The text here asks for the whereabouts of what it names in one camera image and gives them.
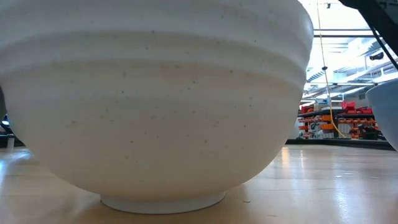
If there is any large white speckled ridged bowl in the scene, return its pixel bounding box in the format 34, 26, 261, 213
0, 0, 315, 215

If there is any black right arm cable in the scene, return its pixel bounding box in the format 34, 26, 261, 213
368, 26, 398, 71

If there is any small white smooth bowl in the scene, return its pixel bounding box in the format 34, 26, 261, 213
366, 79, 398, 152

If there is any shelf with red orange bins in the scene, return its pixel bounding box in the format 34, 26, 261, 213
297, 100, 382, 140

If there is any black aluminium table frame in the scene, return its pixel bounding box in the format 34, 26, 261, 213
0, 133, 396, 152

